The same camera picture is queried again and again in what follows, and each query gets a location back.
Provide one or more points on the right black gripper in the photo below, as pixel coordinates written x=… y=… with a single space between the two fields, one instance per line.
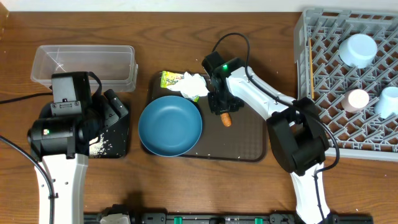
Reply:
x=218 y=107

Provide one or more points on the orange carrot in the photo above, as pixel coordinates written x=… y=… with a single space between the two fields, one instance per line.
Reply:
x=226 y=119

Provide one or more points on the white tissue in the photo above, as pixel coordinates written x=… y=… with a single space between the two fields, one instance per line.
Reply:
x=191 y=86

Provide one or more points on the dark blue plate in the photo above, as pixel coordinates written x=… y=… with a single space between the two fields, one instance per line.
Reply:
x=170 y=126

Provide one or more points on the wooden chopstick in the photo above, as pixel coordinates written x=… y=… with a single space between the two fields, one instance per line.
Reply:
x=311 y=68

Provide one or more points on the white pink cup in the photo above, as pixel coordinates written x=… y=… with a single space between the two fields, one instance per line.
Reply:
x=355 y=100

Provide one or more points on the white rice pile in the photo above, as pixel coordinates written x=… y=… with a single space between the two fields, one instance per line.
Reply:
x=99 y=146

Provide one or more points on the light blue bowl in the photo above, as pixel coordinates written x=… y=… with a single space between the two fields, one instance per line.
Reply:
x=359 y=50

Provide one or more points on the light blue cup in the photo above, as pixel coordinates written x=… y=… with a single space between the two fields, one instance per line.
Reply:
x=387 y=104

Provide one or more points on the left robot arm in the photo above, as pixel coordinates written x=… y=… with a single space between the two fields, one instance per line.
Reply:
x=61 y=180

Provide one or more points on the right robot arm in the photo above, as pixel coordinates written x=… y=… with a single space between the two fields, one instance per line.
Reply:
x=298 y=139

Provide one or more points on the grey dishwasher rack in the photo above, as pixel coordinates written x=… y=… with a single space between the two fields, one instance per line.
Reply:
x=361 y=135

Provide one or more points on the black waste tray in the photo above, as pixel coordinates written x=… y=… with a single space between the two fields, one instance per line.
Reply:
x=69 y=135

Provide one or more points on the dark brown serving tray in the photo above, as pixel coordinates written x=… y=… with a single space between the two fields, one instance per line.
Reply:
x=244 y=141

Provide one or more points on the green snack wrapper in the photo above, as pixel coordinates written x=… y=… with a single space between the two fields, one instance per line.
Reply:
x=169 y=79

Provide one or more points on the clear plastic bin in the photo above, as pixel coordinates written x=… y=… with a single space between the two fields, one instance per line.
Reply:
x=114 y=65

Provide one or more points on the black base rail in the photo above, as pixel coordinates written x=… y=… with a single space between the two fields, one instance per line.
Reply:
x=121 y=214

